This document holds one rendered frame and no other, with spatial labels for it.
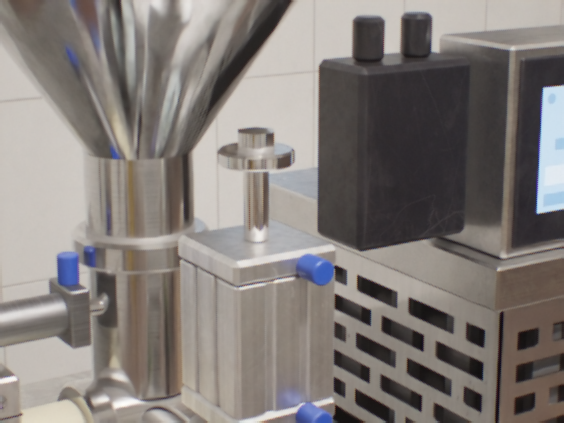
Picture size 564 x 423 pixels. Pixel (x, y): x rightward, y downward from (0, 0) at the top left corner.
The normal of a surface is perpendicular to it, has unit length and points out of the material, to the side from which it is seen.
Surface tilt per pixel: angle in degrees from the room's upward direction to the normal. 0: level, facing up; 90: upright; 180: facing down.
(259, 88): 90
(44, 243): 90
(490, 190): 90
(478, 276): 90
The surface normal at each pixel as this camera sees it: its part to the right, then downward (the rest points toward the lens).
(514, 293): 0.54, 0.22
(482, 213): -0.84, 0.14
